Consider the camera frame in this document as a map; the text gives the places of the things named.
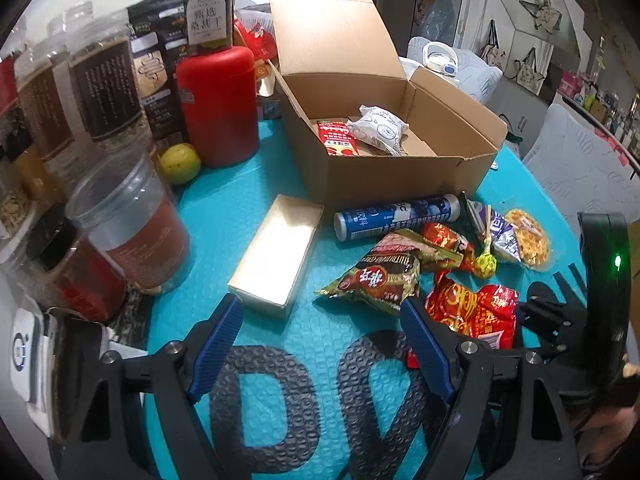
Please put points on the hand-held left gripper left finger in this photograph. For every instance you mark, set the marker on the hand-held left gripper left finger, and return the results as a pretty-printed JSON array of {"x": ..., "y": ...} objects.
[{"x": 220, "y": 340}]

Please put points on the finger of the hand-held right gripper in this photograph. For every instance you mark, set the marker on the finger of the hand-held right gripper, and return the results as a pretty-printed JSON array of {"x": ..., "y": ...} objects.
[{"x": 547, "y": 310}]

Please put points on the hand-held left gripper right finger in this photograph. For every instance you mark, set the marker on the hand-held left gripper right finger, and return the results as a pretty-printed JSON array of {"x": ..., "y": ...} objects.
[{"x": 427, "y": 355}]

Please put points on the red orange snack packet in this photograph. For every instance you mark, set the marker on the red orange snack packet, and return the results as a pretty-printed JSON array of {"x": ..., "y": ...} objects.
[{"x": 470, "y": 310}]

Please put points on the silver purple snack packet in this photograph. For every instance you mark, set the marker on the silver purple snack packet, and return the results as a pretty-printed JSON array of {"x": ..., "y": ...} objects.
[{"x": 501, "y": 230}]

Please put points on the gold paper box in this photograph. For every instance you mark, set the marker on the gold paper box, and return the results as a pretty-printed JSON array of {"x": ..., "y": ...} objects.
[{"x": 275, "y": 255}]

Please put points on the brown cardboard box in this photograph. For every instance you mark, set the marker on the brown cardboard box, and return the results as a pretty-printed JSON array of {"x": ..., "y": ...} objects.
[{"x": 390, "y": 180}]

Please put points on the clear waffle packet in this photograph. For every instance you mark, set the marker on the clear waffle packet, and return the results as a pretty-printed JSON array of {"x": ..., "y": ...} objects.
[{"x": 531, "y": 246}]

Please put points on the yellow-green lollipop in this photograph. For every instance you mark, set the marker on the yellow-green lollipop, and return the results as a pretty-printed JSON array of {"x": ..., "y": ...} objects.
[{"x": 484, "y": 266}]

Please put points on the dark green snack packet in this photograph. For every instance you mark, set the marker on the dark green snack packet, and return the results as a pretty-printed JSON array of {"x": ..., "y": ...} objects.
[{"x": 375, "y": 280}]

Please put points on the teal bubble mat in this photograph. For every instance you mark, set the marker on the teal bubble mat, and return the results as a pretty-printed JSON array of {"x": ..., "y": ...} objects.
[{"x": 325, "y": 360}]

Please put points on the red gold candy packet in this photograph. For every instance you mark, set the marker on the red gold candy packet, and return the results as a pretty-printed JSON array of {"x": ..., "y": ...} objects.
[{"x": 442, "y": 237}]

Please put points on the chair with grey cover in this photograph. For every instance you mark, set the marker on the chair with grey cover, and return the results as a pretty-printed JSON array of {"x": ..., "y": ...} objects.
[{"x": 575, "y": 160}]

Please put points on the blue tablet tube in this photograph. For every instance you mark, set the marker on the blue tablet tube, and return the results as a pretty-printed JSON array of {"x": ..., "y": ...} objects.
[{"x": 390, "y": 217}]

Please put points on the dark-lid jar red label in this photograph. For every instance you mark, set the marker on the dark-lid jar red label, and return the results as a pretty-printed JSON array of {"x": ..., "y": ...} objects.
[{"x": 75, "y": 275}]

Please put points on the yellow-green fruit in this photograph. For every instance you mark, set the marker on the yellow-green fruit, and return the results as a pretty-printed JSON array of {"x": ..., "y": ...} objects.
[{"x": 180, "y": 162}]

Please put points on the row of small bottles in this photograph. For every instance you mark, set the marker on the row of small bottles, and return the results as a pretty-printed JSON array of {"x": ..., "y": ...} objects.
[{"x": 605, "y": 105}]

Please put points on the white small device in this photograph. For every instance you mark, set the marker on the white small device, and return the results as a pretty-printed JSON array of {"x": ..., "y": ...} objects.
[{"x": 30, "y": 360}]

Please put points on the red canister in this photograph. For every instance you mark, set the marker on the red canister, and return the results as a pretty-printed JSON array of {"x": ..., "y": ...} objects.
[{"x": 217, "y": 110}]

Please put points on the canvas tote bag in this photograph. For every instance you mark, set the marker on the canvas tote bag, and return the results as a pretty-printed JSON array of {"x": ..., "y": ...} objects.
[
  {"x": 492, "y": 45},
  {"x": 530, "y": 70}
]

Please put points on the red flat packet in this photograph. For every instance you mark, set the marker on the red flat packet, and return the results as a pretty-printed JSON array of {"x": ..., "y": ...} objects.
[{"x": 337, "y": 140}]

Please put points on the white wrapped bun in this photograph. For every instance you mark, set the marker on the white wrapped bun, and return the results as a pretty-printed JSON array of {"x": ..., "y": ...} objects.
[{"x": 377, "y": 127}]

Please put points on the chair with white cover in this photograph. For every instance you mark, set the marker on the chair with white cover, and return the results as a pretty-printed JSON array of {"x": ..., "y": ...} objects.
[{"x": 480, "y": 80}]

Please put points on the white thermos pot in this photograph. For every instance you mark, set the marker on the white thermos pot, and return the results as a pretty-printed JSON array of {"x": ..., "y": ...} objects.
[{"x": 440, "y": 60}]

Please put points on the tall plastic jar black label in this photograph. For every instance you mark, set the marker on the tall plastic jar black label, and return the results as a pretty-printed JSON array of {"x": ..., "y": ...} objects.
[{"x": 107, "y": 90}]

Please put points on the black snack bag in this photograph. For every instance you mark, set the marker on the black snack bag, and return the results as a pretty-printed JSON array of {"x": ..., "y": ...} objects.
[{"x": 157, "y": 70}]

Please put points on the tall plastic jar brown label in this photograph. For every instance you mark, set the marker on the tall plastic jar brown label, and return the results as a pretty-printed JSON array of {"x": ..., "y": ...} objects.
[{"x": 45, "y": 105}]

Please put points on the red white packet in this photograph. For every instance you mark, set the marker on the red white packet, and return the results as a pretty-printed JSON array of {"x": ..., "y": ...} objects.
[{"x": 257, "y": 35}]

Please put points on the jar with dark label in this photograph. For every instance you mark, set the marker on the jar with dark label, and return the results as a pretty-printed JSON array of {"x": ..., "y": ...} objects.
[{"x": 207, "y": 15}]

